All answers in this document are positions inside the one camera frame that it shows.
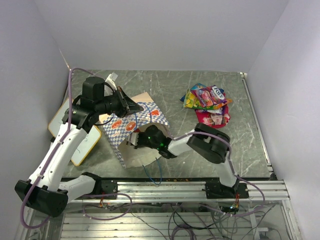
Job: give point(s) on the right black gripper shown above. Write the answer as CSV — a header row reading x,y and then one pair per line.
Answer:
x,y
138,145

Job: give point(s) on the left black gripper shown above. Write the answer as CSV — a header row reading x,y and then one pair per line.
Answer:
x,y
127,105

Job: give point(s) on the blue checkered paper bag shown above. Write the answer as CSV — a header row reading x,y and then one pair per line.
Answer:
x,y
118,129

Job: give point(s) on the red chips bag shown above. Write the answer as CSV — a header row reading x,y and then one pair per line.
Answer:
x,y
213,120

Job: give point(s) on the blue snack bag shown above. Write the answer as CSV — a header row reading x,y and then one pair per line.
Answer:
x,y
195,87

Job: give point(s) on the magenta candy packet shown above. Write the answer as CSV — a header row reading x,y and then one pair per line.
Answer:
x,y
210,96

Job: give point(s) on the purple snack packet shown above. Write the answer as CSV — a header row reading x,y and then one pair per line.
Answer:
x,y
218,111

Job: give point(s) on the orange snack packet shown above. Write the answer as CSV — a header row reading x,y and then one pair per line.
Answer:
x,y
226,102

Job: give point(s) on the green yellow candy packet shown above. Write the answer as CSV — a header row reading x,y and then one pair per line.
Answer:
x,y
191,101

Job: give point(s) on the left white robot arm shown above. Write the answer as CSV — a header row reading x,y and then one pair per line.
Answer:
x,y
44,191

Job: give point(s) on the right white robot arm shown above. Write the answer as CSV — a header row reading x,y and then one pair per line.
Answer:
x,y
210,143

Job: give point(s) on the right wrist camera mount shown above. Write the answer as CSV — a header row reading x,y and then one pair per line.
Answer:
x,y
132,139

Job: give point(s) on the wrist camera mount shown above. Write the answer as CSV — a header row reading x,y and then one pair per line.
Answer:
x,y
110,81
132,139

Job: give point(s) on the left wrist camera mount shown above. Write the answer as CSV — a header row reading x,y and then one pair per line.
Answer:
x,y
110,81

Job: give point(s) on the small whiteboard yellow frame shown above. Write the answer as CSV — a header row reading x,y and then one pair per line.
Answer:
x,y
87,143

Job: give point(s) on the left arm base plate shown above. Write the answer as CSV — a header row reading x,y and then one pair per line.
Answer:
x,y
106,189

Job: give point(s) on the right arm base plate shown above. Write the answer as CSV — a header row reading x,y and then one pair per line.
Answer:
x,y
216,190

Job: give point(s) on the aluminium frame rail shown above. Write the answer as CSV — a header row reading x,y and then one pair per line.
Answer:
x,y
192,191

